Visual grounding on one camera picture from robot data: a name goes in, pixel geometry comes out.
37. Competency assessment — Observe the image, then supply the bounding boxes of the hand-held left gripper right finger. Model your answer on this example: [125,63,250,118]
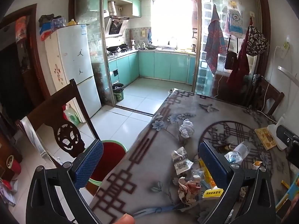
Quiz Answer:
[198,141,276,224]

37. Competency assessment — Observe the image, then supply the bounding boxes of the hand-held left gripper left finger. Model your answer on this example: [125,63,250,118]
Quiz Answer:
[26,139,104,224]

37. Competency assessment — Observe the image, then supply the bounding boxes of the red bucket with green rim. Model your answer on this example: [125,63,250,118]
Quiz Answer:
[85,140,128,196]

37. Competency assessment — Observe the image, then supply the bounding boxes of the silver snack wrapper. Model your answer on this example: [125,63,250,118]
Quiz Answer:
[172,147,194,175]

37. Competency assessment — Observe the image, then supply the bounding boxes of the printed paper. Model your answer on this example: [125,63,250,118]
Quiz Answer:
[178,177,202,207]

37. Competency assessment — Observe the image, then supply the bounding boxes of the black shoulder bag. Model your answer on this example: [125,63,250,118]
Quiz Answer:
[224,37,239,70]

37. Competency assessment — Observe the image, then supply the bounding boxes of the person's left hand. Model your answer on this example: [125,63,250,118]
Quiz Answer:
[112,213,135,224]

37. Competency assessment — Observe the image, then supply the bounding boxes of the yellow snack packet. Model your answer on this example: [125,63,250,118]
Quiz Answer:
[198,160,216,188]

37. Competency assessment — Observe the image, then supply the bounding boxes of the white plastic device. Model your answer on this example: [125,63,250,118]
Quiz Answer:
[267,114,289,151]

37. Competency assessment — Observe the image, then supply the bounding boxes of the yellow patterned card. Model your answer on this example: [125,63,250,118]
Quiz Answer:
[254,127,277,151]

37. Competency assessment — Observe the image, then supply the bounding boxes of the crushed clear plastic bottle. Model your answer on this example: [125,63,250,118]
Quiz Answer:
[224,142,249,166]

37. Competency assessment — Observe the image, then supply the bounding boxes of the yellow label packaging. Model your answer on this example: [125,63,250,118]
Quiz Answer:
[202,187,224,199]

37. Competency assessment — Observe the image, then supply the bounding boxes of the carved dark wooden chair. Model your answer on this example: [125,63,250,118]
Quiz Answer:
[15,79,102,168]

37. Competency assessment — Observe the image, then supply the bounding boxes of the blue picture book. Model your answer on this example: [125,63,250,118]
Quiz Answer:
[276,173,299,213]

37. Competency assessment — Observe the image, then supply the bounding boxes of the crumpled white paper ball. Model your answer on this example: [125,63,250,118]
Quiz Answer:
[179,119,195,139]

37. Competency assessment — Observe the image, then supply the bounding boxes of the plain dark wooden chair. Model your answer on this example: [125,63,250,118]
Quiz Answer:
[245,75,285,117]

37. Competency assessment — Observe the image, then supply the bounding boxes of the green detergent bottle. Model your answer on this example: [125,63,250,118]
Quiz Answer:
[63,104,80,126]

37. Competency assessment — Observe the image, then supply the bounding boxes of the black kitchen bin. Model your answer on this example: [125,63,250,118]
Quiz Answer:
[112,83,125,102]

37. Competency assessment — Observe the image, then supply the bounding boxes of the glass sliding door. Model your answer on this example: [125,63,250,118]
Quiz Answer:
[69,0,117,108]
[195,0,263,97]

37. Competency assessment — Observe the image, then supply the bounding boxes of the dark red garment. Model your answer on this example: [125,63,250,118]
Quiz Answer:
[226,21,254,90]

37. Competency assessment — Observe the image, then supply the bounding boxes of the white refrigerator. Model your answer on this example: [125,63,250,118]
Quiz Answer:
[44,24,102,123]

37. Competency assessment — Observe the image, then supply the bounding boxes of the black and white patterned bag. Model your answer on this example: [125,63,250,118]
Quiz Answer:
[245,25,269,56]

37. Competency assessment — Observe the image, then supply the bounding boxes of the teal base cabinets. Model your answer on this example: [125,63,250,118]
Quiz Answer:
[108,50,197,87]

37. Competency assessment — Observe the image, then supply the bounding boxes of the dark wooden door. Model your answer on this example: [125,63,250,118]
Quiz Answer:
[0,3,50,131]

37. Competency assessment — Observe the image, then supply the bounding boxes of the plaid towel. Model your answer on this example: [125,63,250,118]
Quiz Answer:
[204,3,226,74]

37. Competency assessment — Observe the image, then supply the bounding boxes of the blue and white hanging bag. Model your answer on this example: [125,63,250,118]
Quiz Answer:
[225,8,243,39]

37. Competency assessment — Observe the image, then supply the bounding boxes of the red and blue packet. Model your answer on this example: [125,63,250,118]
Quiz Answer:
[39,22,53,41]

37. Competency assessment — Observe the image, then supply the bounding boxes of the range hood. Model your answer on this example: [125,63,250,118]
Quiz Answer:
[105,15,130,38]

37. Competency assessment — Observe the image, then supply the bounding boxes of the clear blue box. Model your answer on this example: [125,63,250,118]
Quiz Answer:
[51,17,66,29]

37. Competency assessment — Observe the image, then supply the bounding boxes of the red door poster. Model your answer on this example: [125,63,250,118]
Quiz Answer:
[15,16,27,43]

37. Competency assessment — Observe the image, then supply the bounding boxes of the dark cloth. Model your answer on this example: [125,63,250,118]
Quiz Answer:
[38,14,62,27]

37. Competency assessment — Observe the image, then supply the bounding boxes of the white cable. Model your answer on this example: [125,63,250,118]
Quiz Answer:
[257,45,284,117]

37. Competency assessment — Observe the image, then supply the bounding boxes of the white wall socket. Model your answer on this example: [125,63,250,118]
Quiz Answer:
[281,41,290,59]

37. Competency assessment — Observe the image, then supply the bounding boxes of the silver exhaust duct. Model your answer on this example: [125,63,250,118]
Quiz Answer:
[107,1,117,17]

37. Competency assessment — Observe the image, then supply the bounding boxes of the teal wall cabinets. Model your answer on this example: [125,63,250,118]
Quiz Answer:
[106,0,142,18]

